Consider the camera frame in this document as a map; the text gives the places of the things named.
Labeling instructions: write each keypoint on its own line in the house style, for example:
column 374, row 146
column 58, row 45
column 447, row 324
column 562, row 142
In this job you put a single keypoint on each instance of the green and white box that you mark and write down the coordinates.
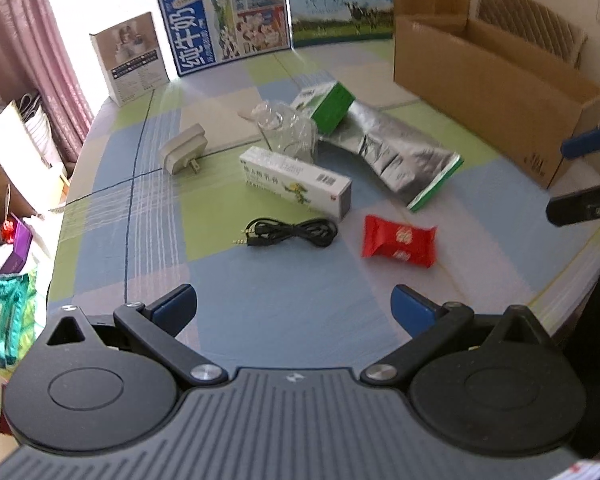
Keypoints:
column 330, row 105

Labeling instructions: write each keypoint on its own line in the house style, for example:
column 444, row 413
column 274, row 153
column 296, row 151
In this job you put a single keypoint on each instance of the blue milk carton box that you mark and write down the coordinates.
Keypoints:
column 220, row 20

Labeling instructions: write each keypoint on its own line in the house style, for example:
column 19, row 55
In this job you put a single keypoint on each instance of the large cardboard box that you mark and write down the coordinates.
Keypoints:
column 485, row 85

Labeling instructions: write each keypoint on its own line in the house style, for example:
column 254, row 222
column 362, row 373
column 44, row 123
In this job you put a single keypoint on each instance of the white paper bag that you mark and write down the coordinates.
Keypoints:
column 20, row 140

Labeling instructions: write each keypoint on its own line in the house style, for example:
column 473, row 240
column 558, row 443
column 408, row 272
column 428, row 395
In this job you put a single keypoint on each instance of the silver foil bag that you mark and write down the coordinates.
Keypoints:
column 395, row 155

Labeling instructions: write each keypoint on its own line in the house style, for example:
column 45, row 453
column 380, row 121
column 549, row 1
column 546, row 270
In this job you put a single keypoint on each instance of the green packet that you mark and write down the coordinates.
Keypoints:
column 2, row 320

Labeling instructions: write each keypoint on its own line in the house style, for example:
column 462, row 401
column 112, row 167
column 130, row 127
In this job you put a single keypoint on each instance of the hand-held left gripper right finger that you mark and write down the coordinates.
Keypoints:
column 412, row 306

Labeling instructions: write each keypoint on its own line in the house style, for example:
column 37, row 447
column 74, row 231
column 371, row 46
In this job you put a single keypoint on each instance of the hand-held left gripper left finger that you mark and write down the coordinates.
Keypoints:
column 176, row 306

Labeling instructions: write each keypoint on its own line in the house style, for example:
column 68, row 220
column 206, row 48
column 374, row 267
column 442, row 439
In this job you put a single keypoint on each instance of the checked cloth desktop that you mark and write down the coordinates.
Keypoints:
column 260, row 300

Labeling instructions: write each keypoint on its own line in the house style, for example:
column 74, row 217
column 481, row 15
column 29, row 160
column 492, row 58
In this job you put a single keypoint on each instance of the small white product box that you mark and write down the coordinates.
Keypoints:
column 130, row 60

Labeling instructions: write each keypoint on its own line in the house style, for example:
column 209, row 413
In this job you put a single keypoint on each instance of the green cow print milk box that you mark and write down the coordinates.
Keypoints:
column 340, row 5

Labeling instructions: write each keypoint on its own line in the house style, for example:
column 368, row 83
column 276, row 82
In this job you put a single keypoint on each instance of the purple box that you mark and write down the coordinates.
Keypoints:
column 19, row 242

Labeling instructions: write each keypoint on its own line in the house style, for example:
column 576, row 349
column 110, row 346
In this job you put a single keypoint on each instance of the red snack packet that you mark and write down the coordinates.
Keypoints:
column 399, row 240

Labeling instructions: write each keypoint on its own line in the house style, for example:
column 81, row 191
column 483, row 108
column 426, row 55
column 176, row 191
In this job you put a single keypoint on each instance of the white medicine box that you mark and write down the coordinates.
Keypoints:
column 295, row 180

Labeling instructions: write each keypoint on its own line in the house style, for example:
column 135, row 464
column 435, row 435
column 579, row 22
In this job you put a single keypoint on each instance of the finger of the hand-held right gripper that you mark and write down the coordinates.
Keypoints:
column 582, row 205
column 587, row 141

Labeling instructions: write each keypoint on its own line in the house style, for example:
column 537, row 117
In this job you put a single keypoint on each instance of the wicker chair back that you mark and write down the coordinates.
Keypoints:
column 530, row 25

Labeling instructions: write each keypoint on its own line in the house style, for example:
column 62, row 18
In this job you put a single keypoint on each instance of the white power adapter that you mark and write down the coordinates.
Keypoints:
column 182, row 150

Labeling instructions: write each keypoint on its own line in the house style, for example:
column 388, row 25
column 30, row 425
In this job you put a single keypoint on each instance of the pink curtain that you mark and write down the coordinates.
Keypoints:
column 25, row 35

